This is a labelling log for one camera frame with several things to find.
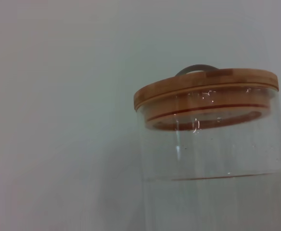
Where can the wooden jar lid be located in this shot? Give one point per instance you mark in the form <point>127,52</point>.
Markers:
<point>203,86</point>

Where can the glass water dispenser jar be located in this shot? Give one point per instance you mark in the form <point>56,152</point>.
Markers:
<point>215,168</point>

